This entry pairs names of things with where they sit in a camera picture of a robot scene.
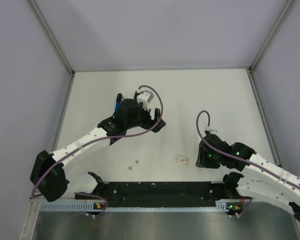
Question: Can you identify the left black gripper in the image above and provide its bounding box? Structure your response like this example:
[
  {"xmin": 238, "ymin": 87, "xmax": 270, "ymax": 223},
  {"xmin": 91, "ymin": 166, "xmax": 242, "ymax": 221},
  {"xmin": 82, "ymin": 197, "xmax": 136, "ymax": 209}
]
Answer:
[{"xmin": 125, "ymin": 102, "xmax": 165, "ymax": 133}]

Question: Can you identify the aluminium corner post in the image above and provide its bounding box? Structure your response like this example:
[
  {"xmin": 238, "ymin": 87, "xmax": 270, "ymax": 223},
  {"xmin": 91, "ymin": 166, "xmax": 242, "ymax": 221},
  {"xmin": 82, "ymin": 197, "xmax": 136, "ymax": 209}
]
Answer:
[
  {"xmin": 27, "ymin": 0, "xmax": 76, "ymax": 75},
  {"xmin": 248, "ymin": 0, "xmax": 300, "ymax": 72}
]

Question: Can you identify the grey slotted cable duct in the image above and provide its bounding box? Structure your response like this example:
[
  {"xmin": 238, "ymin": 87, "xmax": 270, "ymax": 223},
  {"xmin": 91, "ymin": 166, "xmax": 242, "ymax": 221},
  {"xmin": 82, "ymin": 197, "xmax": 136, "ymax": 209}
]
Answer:
[{"xmin": 40, "ymin": 201, "xmax": 239, "ymax": 213}]

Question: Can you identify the right aluminium corner post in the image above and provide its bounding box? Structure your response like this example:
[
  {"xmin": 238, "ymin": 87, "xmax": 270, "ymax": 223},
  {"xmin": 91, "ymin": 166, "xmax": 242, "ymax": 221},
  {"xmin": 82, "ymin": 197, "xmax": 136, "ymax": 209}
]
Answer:
[{"xmin": 248, "ymin": 0, "xmax": 300, "ymax": 72}]

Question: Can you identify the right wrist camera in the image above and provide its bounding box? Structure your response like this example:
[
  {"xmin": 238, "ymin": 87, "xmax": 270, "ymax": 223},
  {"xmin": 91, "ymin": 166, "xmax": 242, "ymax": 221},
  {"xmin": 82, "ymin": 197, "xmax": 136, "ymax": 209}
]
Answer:
[{"xmin": 204, "ymin": 128, "xmax": 218, "ymax": 134}]

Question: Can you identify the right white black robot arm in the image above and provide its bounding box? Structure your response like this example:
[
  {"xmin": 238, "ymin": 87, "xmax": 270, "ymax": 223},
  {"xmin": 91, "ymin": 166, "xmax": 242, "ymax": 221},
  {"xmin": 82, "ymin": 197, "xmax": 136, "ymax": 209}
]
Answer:
[{"xmin": 196, "ymin": 131, "xmax": 300, "ymax": 222}]

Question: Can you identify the staple box with red dot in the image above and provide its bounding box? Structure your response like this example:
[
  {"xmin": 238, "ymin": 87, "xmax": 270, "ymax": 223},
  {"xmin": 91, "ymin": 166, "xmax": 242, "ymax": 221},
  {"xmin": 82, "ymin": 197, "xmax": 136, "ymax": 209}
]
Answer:
[{"xmin": 175, "ymin": 155, "xmax": 189, "ymax": 166}]

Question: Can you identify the blue stapler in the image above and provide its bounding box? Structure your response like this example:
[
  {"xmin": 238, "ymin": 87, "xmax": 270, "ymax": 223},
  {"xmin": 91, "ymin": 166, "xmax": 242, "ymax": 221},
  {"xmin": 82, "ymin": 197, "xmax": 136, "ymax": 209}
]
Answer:
[{"xmin": 113, "ymin": 93, "xmax": 124, "ymax": 117}]

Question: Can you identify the left aluminium corner post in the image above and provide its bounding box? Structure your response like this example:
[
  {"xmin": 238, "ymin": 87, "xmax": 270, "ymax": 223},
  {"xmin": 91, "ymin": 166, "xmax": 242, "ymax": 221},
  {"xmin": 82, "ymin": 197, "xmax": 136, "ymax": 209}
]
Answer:
[{"xmin": 27, "ymin": 0, "xmax": 76, "ymax": 75}]

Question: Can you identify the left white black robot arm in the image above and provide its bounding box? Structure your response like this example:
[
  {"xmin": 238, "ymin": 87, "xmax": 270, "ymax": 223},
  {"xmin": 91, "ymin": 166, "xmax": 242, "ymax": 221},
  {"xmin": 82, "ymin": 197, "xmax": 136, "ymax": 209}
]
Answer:
[{"xmin": 30, "ymin": 96, "xmax": 166, "ymax": 202}]

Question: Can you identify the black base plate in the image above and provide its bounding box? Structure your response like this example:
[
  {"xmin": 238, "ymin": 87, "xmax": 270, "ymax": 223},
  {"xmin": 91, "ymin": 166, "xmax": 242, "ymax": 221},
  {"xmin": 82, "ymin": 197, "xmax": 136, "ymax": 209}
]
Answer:
[{"xmin": 74, "ymin": 181, "xmax": 243, "ymax": 208}]

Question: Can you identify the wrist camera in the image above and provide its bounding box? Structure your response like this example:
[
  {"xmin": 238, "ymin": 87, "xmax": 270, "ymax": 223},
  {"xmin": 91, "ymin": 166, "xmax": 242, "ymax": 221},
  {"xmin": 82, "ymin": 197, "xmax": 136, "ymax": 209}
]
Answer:
[
  {"xmin": 136, "ymin": 90, "xmax": 154, "ymax": 111},
  {"xmin": 204, "ymin": 128, "xmax": 218, "ymax": 134}
]

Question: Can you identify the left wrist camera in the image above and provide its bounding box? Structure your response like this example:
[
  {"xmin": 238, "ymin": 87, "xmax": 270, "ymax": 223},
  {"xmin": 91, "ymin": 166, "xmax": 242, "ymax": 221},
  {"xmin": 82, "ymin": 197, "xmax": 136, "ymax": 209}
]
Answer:
[{"xmin": 136, "ymin": 90, "xmax": 154, "ymax": 111}]

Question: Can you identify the grey black stapler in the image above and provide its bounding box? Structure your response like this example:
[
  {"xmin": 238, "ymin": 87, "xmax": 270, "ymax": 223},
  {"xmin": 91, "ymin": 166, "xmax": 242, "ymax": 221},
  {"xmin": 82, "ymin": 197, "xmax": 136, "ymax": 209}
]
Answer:
[{"xmin": 133, "ymin": 89, "xmax": 142, "ymax": 100}]

